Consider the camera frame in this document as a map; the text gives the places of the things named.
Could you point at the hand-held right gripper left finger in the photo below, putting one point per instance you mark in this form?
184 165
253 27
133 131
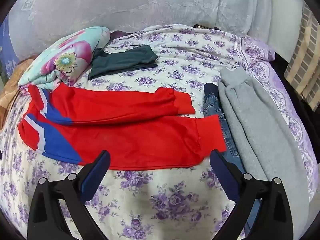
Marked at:
93 178

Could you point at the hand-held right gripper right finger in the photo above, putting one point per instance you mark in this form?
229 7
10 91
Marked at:
224 175

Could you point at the red pants with blue stripe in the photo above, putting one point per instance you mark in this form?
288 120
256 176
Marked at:
140 142

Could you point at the dark green folded pants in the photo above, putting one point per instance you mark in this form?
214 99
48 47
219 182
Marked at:
120 60

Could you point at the purple floral bed sheet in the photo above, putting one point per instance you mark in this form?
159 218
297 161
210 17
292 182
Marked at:
175 205

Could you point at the grey sweatshirt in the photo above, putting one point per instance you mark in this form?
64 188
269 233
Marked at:
255 120

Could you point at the blue jeans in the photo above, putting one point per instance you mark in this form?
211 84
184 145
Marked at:
212 102

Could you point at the brown pillow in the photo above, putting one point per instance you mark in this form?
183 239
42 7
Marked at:
10 97

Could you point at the folded floral quilt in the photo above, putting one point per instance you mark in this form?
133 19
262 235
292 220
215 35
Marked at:
67 52

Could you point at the brick pattern panel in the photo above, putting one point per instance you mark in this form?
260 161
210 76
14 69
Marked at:
302 62

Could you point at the grey lace curtain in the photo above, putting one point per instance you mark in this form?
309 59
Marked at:
125 5

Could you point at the blue wall poster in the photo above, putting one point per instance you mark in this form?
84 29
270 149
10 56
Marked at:
7 45

